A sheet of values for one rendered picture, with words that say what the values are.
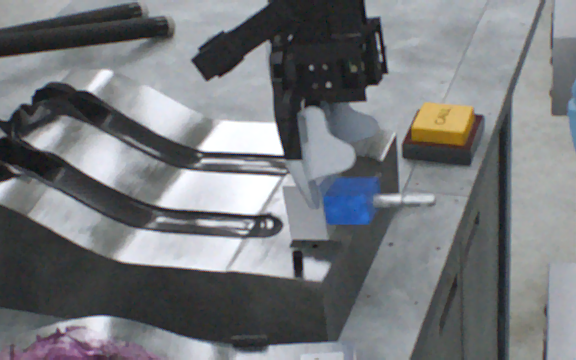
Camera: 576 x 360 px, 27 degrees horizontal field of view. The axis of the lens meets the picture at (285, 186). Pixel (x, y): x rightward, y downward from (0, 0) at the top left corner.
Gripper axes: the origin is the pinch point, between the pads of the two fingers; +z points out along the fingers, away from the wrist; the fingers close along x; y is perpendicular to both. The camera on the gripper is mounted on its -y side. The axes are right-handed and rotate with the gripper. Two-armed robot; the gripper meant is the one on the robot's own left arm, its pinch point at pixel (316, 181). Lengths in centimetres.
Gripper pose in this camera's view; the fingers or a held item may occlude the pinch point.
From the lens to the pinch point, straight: 106.6
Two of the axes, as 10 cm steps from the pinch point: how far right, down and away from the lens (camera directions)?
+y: 9.2, -0.2, -3.8
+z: 1.8, 9.1, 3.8
